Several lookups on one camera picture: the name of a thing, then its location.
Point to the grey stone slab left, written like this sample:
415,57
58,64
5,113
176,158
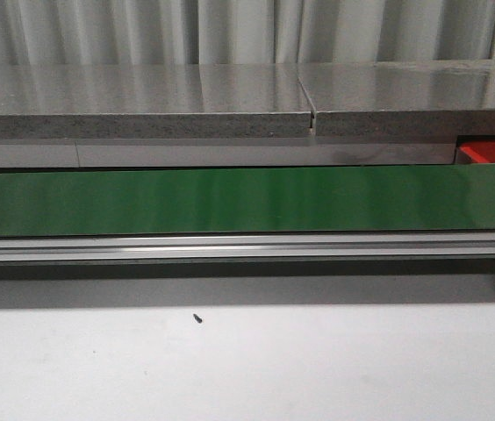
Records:
152,102

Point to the grey stone slab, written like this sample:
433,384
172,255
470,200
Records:
152,102
420,98

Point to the green conveyor belt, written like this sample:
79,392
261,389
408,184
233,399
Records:
212,200

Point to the red plastic bin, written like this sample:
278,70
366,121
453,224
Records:
476,152

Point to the grey stone slab right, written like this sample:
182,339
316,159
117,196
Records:
420,98

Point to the grey pleated curtain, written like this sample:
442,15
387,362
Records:
243,32

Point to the aluminium conveyor side rail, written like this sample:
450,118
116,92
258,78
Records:
305,246

